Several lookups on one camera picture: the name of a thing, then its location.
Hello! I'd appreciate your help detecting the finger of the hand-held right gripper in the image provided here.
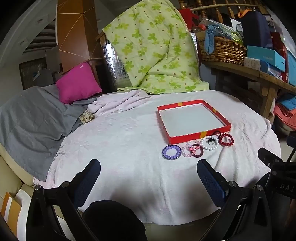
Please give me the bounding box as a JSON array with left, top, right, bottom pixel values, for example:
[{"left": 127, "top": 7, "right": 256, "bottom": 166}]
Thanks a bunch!
[{"left": 258, "top": 148, "right": 284, "bottom": 166}]

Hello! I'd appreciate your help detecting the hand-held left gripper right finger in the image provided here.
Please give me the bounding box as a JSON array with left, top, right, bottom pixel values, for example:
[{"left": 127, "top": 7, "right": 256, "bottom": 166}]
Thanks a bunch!
[{"left": 196, "top": 159, "right": 273, "bottom": 241}]

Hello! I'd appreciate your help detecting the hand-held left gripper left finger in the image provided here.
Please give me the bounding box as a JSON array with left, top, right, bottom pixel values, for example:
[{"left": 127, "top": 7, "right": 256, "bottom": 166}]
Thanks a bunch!
[{"left": 25, "top": 159, "right": 102, "bottom": 241}]

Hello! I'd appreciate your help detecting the maroon ring hair tie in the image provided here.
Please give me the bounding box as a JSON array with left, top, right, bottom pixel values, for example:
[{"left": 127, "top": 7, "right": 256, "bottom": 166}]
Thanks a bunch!
[{"left": 191, "top": 144, "right": 204, "bottom": 159}]

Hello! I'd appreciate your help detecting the white bead bracelet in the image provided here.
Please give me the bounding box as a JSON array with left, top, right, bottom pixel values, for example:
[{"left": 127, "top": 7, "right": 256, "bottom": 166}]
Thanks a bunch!
[{"left": 200, "top": 136, "right": 219, "bottom": 151}]

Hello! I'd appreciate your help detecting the red bead bracelet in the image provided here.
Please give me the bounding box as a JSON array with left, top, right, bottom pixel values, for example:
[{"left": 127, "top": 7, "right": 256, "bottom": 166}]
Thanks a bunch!
[{"left": 218, "top": 133, "right": 234, "bottom": 147}]

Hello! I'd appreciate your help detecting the purple bead bracelet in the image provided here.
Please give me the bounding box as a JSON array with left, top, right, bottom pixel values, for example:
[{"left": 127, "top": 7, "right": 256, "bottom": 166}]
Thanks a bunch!
[{"left": 162, "top": 144, "right": 182, "bottom": 161}]

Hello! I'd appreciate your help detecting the red cardboard box lid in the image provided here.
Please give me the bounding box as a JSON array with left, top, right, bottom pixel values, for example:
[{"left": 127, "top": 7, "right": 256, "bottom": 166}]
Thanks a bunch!
[{"left": 157, "top": 99, "right": 232, "bottom": 144}]

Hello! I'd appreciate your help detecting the coral cloth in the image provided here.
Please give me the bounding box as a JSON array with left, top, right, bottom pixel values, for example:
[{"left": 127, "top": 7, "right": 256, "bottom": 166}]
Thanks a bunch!
[{"left": 275, "top": 103, "right": 296, "bottom": 125}]

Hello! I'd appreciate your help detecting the pale pink towel blanket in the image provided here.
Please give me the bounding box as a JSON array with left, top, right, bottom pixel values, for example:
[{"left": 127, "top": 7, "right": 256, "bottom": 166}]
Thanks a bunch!
[{"left": 33, "top": 89, "right": 282, "bottom": 226}]

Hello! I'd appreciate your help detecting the dark cloth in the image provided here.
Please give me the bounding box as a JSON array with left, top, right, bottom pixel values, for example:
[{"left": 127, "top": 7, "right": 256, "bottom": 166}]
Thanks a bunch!
[{"left": 82, "top": 200, "right": 148, "bottom": 241}]

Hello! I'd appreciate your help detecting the folded blue cloth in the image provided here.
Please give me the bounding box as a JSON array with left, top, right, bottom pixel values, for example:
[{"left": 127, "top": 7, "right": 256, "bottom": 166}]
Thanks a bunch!
[{"left": 277, "top": 93, "right": 296, "bottom": 111}]

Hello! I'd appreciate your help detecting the small patterned pouch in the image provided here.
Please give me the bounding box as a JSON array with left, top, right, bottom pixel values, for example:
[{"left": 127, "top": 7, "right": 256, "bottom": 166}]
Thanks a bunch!
[{"left": 79, "top": 110, "right": 95, "bottom": 125}]

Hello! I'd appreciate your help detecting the cream sofa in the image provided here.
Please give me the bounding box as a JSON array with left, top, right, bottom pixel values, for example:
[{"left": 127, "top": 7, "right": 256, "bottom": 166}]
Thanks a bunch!
[{"left": 0, "top": 141, "right": 66, "bottom": 232}]

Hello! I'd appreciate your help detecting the wooden bench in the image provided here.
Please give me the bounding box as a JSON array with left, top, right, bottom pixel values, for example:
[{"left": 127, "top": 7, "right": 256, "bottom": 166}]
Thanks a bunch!
[{"left": 201, "top": 59, "right": 296, "bottom": 119}]

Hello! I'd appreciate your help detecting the grey blanket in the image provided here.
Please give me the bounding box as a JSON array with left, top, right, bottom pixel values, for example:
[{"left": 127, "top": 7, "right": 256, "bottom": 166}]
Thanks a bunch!
[{"left": 0, "top": 85, "right": 98, "bottom": 181}]

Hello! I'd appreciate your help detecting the orange and white striped cushion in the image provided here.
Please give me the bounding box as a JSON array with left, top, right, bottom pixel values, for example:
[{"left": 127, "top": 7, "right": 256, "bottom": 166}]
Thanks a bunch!
[{"left": 3, "top": 192, "right": 27, "bottom": 235}]

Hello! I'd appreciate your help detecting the white patterned box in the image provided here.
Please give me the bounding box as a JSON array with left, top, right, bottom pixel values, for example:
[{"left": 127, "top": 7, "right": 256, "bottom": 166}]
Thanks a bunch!
[{"left": 244, "top": 57, "right": 262, "bottom": 70}]

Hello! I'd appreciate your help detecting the magenta pillow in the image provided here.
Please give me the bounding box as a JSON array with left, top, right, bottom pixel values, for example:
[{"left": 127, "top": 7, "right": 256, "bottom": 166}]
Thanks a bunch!
[{"left": 55, "top": 62, "right": 102, "bottom": 105}]

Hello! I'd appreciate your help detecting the blue cardboard box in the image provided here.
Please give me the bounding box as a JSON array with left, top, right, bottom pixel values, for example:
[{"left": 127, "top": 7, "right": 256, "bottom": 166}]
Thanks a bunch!
[{"left": 246, "top": 45, "right": 286, "bottom": 72}]

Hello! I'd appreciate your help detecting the red paper bag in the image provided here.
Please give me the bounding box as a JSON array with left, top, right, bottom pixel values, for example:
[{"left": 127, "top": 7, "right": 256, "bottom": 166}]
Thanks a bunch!
[{"left": 270, "top": 31, "right": 290, "bottom": 80}]

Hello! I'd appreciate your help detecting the wicker basket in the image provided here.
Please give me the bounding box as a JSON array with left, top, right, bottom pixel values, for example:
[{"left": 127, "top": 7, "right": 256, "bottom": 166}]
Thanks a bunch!
[{"left": 198, "top": 36, "right": 247, "bottom": 63}]

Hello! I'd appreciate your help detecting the dark wicker cabinet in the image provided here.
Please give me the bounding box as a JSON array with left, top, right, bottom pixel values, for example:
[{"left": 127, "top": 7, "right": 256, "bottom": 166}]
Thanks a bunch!
[{"left": 19, "top": 57, "right": 56, "bottom": 90}]

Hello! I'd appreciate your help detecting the dark navy bag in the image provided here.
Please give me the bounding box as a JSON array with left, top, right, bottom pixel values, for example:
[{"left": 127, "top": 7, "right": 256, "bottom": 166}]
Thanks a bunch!
[{"left": 240, "top": 11, "right": 274, "bottom": 49}]

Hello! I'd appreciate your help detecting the green floral quilt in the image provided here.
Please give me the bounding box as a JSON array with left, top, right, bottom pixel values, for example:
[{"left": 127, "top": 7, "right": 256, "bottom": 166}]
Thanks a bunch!
[{"left": 102, "top": 0, "right": 210, "bottom": 94}]

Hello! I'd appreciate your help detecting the orange panel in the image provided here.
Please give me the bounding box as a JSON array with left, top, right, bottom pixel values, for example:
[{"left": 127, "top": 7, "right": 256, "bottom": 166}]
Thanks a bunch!
[{"left": 56, "top": 0, "right": 105, "bottom": 73}]

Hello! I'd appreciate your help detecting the wooden railing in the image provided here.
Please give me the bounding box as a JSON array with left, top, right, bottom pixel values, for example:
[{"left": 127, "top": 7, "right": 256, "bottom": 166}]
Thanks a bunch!
[{"left": 178, "top": 0, "right": 266, "bottom": 24}]

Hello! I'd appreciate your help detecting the red garment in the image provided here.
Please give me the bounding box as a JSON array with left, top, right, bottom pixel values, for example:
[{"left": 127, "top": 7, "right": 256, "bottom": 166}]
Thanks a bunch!
[{"left": 179, "top": 8, "right": 197, "bottom": 29}]

